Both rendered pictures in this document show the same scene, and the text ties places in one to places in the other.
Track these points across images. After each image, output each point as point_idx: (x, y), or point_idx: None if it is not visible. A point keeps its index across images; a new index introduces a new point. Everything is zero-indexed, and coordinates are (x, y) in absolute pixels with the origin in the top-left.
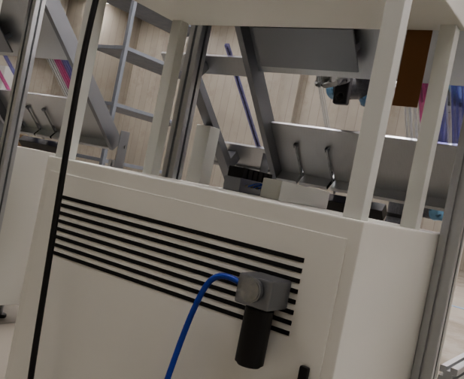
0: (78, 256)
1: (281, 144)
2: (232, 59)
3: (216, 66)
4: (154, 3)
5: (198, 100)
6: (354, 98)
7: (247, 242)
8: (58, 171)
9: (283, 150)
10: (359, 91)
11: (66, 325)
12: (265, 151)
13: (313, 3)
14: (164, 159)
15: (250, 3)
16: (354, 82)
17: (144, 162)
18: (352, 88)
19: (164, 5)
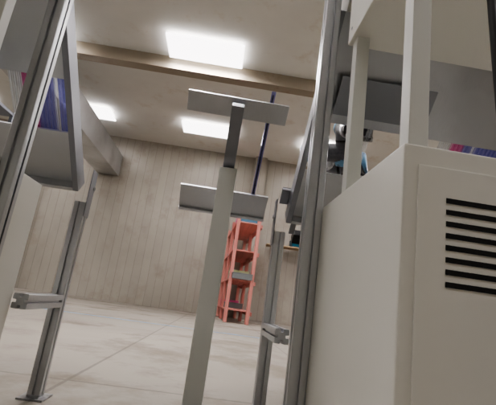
0: None
1: (303, 190)
2: (276, 107)
3: (253, 112)
4: (396, 4)
5: (232, 141)
6: (331, 159)
7: None
8: (432, 165)
9: (302, 196)
10: (341, 153)
11: None
12: (293, 195)
13: None
14: (309, 186)
15: None
16: (335, 146)
17: (347, 182)
18: (334, 151)
19: (401, 10)
